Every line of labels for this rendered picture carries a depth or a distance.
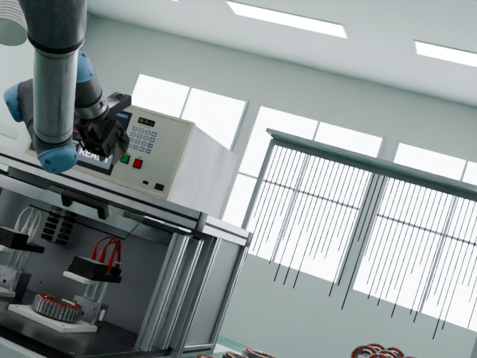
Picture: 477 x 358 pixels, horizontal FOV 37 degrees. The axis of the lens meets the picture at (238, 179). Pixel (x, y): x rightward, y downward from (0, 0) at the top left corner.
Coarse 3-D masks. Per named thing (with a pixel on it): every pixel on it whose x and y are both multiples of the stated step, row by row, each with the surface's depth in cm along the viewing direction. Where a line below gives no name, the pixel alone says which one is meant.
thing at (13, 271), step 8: (0, 264) 182; (0, 272) 182; (8, 272) 181; (24, 272) 182; (0, 280) 181; (8, 280) 180; (24, 280) 182; (8, 288) 180; (16, 288) 180; (24, 288) 183
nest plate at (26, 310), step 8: (16, 312) 156; (24, 312) 155; (32, 312) 157; (40, 320) 154; (48, 320) 153; (56, 320) 156; (80, 320) 166; (56, 328) 152; (64, 328) 152; (72, 328) 155; (80, 328) 158; (88, 328) 162; (96, 328) 165
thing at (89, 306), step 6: (78, 300) 173; (84, 300) 173; (90, 300) 173; (96, 300) 176; (84, 306) 173; (90, 306) 172; (96, 306) 172; (102, 306) 173; (108, 306) 176; (84, 312) 172; (90, 312) 172; (84, 318) 172; (90, 318) 172; (96, 324) 173; (102, 324) 176
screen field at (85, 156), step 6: (78, 150) 182; (78, 156) 182; (84, 156) 182; (90, 156) 181; (96, 156) 180; (90, 162) 181; (96, 162) 180; (102, 162) 180; (108, 162) 179; (108, 168) 179
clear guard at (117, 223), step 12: (48, 192) 154; (60, 192) 154; (36, 204) 151; (48, 204) 151; (60, 204) 151; (72, 204) 151; (108, 204) 151; (60, 216) 148; (72, 216) 148; (84, 216) 148; (96, 216) 148; (120, 216) 148; (132, 216) 148; (144, 216) 148; (96, 228) 145; (108, 228) 145; (120, 228) 145; (132, 228) 145; (180, 228) 167
